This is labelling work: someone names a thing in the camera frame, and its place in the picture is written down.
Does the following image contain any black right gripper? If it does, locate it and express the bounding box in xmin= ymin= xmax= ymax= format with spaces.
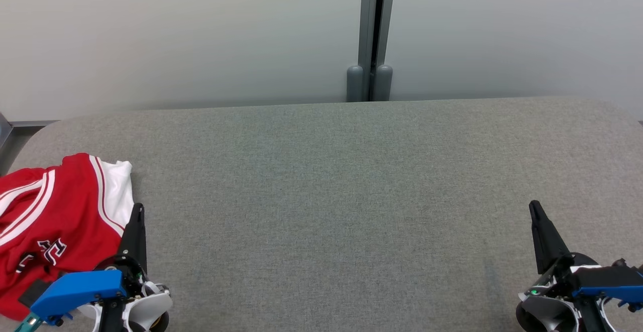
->
xmin=524 ymin=200 xmax=599 ymax=298

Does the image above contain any grey metal partition post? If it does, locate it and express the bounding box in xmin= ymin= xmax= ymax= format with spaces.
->
xmin=346 ymin=0 xmax=397 ymax=103

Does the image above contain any blue left camera bracket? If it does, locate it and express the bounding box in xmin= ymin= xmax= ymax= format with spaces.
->
xmin=29 ymin=270 xmax=129 ymax=321

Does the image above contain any red white Bulls jersey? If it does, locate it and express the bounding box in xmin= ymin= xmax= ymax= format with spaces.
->
xmin=0 ymin=153 xmax=135 ymax=321

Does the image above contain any blue right camera bracket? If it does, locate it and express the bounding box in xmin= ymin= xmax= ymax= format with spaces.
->
xmin=573 ymin=284 xmax=643 ymax=314

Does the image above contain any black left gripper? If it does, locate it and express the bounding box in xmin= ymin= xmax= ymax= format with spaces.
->
xmin=99 ymin=202 xmax=152 ymax=298

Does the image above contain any blue camera bracket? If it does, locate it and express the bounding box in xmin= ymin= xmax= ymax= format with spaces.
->
xmin=573 ymin=284 xmax=643 ymax=314
xmin=29 ymin=270 xmax=129 ymax=321

